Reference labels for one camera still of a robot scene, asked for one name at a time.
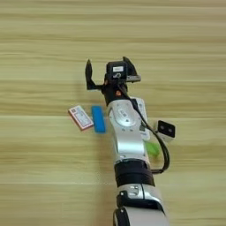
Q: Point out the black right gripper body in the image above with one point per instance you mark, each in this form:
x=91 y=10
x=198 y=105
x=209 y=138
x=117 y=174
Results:
x=112 y=91

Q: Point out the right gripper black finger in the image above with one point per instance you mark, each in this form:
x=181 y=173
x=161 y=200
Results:
x=88 y=75
x=130 y=68

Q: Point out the small white box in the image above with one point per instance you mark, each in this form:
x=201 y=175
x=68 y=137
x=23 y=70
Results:
x=166 y=129

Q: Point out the green rectangular block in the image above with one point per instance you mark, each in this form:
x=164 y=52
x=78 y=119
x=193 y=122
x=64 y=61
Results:
x=152 y=149

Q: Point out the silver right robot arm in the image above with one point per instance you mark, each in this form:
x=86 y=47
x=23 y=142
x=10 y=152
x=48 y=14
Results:
x=129 y=141

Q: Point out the blue rectangular block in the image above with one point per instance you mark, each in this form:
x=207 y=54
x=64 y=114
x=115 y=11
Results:
x=98 y=119

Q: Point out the red and white card box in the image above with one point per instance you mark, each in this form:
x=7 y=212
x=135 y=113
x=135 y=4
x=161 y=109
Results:
x=80 y=117

